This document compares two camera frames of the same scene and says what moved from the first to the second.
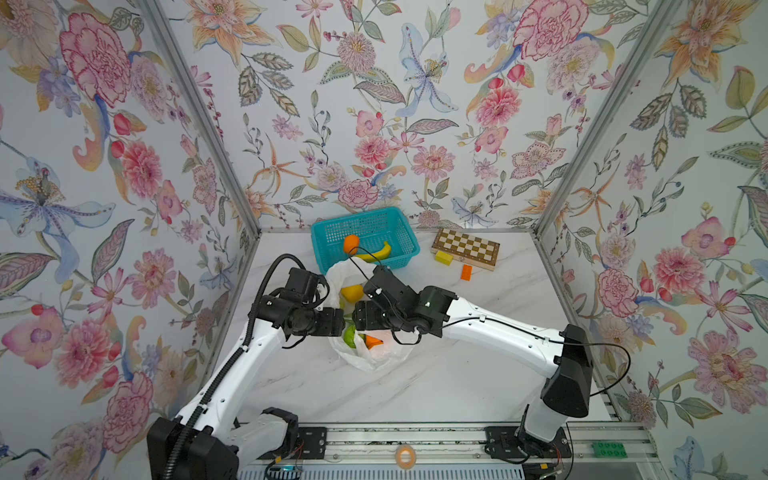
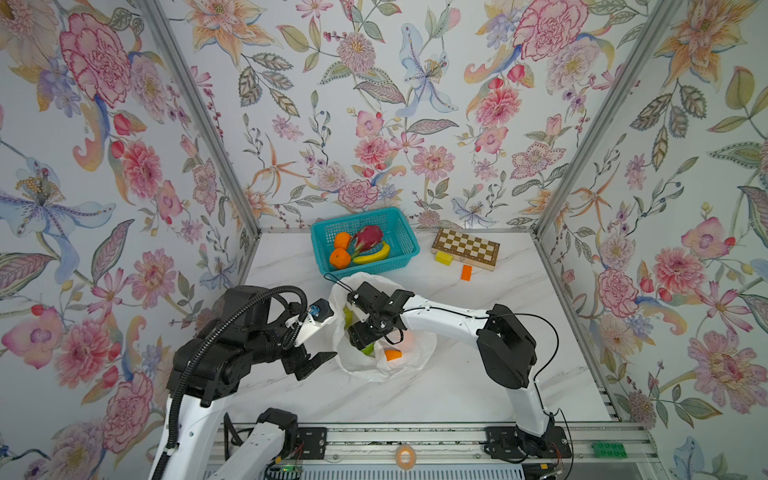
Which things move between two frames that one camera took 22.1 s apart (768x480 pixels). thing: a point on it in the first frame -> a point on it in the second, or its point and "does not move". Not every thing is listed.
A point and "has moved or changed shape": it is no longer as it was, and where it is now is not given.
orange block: (466, 272) does not move
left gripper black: (328, 328) -> (296, 362)
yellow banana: (381, 254) does not move
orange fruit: (351, 241) has moved or changed shape
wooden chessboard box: (467, 249) does not move
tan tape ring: (412, 457) does not move
